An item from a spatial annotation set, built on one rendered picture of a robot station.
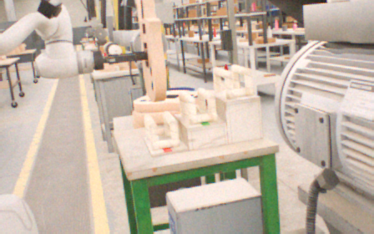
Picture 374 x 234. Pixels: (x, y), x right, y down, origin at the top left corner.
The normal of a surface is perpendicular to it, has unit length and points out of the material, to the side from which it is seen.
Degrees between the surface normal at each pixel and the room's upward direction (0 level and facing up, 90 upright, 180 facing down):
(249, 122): 90
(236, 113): 90
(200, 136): 90
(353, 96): 62
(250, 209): 90
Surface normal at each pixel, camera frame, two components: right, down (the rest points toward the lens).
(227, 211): 0.25, 0.18
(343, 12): -0.96, 0.15
